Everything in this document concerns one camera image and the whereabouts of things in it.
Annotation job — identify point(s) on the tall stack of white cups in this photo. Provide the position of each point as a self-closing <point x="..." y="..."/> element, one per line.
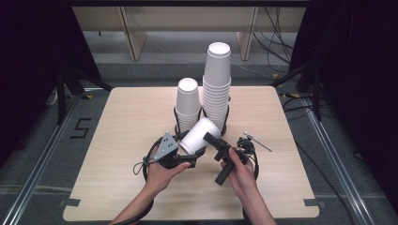
<point x="217" y="87"/>

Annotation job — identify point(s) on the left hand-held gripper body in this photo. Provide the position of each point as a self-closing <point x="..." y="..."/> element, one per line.
<point x="165" y="148"/>

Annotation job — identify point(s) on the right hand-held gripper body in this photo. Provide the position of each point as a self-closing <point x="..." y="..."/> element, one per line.
<point x="245" y="145"/>

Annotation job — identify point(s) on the person's left hand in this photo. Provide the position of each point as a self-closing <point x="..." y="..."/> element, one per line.
<point x="159" y="176"/>

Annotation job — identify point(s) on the single white paper cup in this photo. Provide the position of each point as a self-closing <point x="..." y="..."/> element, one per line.
<point x="197" y="137"/>

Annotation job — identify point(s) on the black cup holder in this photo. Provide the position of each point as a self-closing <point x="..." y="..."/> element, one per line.
<point x="176" y="120"/>
<point x="226" y="120"/>

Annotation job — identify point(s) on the person's right hand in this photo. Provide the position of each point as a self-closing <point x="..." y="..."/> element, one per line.
<point x="244" y="178"/>

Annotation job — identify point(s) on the black curtain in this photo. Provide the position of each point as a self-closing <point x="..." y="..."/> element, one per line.
<point x="363" y="78"/>
<point x="28" y="62"/>

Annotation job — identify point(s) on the aluminium floor rail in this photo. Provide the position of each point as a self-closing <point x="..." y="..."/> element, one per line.
<point x="40" y="168"/>
<point x="338" y="162"/>

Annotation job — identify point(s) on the black stand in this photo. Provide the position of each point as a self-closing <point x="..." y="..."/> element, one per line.
<point x="62" y="93"/>
<point x="316" y="90"/>

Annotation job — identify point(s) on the short stack of white cups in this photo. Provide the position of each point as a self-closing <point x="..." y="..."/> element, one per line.
<point x="187" y="100"/>

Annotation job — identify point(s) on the grey tape strip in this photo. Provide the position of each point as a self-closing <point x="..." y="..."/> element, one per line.
<point x="314" y="202"/>

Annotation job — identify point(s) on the light wooden desk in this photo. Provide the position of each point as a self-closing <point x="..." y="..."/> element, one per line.
<point x="187" y="18"/>

